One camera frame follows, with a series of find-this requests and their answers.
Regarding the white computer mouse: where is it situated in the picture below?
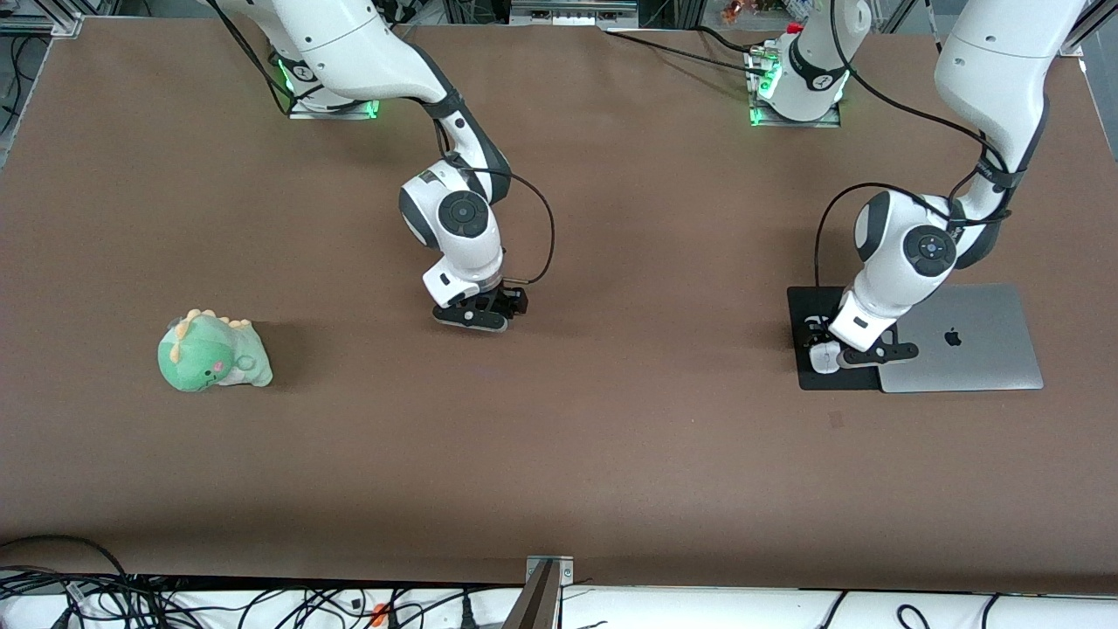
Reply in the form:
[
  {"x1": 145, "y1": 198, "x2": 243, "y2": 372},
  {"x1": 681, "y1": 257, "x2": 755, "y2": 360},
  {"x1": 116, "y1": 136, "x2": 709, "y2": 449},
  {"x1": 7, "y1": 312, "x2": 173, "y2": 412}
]
[{"x1": 805, "y1": 313, "x2": 843, "y2": 370}]

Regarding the black mouse pad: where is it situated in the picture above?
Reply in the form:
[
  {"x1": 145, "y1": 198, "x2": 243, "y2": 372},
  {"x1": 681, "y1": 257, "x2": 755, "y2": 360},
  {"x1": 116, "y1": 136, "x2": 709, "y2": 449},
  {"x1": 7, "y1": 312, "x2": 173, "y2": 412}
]
[{"x1": 787, "y1": 285, "x2": 881, "y2": 391}]

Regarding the silver laptop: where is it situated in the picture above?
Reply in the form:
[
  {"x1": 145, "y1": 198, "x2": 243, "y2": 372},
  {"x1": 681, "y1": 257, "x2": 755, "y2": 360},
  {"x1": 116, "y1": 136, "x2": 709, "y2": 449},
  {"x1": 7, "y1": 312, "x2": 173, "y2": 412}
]
[{"x1": 862, "y1": 283, "x2": 1046, "y2": 394}]

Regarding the green dinosaur plush toy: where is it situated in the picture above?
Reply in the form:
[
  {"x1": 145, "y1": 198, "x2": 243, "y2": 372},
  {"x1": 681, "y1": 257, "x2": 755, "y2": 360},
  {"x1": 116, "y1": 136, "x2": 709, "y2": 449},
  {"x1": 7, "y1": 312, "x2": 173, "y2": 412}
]
[{"x1": 157, "y1": 308, "x2": 273, "y2": 393}]

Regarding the grey metal box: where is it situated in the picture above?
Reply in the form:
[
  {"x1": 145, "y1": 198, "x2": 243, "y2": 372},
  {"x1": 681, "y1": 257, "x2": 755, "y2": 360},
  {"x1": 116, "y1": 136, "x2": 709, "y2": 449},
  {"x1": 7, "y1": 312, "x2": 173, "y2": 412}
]
[{"x1": 509, "y1": 0, "x2": 640, "y2": 27}]

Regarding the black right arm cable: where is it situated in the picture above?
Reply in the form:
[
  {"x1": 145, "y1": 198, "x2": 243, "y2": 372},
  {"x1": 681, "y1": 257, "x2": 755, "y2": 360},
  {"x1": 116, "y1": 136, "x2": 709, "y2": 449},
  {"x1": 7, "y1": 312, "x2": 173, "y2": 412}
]
[{"x1": 205, "y1": 0, "x2": 557, "y2": 287}]

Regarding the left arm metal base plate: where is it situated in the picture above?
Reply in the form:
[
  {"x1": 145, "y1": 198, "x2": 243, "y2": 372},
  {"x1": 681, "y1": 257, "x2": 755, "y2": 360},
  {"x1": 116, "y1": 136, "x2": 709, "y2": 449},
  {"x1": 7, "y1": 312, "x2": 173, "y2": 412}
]
[{"x1": 749, "y1": 103, "x2": 842, "y2": 129}]

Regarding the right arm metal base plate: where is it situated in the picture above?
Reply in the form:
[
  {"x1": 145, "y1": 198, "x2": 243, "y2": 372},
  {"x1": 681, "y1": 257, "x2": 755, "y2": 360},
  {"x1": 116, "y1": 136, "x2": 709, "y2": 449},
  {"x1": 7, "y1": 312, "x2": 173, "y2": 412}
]
[{"x1": 288, "y1": 92, "x2": 379, "y2": 121}]

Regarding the long black table cable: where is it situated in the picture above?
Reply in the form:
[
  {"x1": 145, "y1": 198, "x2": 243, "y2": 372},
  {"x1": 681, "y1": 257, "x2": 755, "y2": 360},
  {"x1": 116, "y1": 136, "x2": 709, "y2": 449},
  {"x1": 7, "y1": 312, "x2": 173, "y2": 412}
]
[{"x1": 603, "y1": 31, "x2": 771, "y2": 76}]

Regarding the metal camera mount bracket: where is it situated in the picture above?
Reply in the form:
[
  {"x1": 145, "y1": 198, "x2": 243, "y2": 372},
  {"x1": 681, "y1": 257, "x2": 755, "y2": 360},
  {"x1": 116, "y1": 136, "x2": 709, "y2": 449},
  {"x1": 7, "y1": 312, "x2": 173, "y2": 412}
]
[{"x1": 502, "y1": 555, "x2": 576, "y2": 629}]

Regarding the short black table cable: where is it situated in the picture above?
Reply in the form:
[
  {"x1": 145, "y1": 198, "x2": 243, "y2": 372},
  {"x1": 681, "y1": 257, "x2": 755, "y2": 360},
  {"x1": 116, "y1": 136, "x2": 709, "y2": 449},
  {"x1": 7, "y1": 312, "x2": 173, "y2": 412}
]
[{"x1": 694, "y1": 24, "x2": 759, "y2": 55}]

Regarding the aluminium frame profile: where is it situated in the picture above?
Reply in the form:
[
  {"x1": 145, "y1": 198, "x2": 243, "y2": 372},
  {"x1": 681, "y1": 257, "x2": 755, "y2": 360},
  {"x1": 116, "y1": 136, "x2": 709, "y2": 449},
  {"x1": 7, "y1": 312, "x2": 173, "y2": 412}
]
[
  {"x1": 1052, "y1": 0, "x2": 1118, "y2": 59},
  {"x1": 0, "y1": 0, "x2": 85, "y2": 38}
]

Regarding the black looped floor cable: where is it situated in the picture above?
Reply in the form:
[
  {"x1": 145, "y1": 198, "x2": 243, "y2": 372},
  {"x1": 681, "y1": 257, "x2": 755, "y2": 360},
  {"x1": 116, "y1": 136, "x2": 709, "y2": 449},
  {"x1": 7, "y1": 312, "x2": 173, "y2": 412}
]
[{"x1": 0, "y1": 535, "x2": 132, "y2": 604}]

